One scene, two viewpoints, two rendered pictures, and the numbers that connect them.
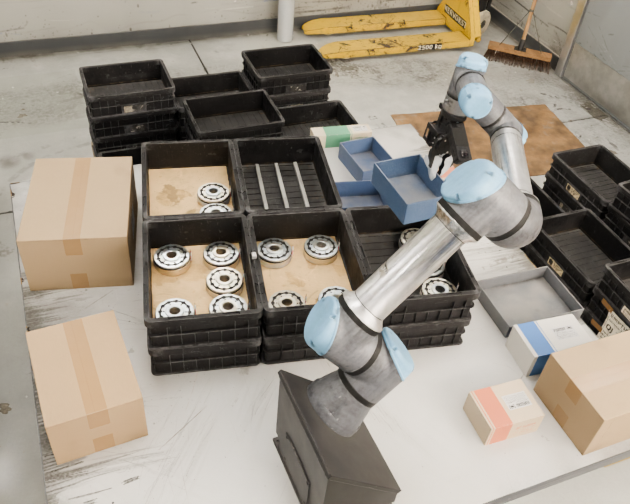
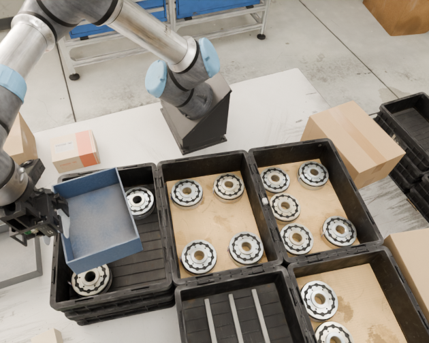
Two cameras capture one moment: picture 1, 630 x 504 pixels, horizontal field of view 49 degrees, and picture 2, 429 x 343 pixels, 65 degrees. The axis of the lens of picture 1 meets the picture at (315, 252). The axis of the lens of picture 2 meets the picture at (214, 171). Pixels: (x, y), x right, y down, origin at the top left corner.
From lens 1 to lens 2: 194 cm
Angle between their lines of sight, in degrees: 83
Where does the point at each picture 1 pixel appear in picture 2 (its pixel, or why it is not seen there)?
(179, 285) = (321, 210)
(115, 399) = (324, 114)
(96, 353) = (351, 140)
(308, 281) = (210, 222)
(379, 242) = (133, 283)
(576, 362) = (7, 145)
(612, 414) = not seen: hidden behind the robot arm
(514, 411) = (69, 139)
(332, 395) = not seen: hidden behind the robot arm
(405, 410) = (141, 160)
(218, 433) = (259, 143)
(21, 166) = not seen: outside the picture
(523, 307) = (0, 256)
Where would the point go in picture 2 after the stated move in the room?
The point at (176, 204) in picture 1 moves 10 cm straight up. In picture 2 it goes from (370, 329) to (387, 321)
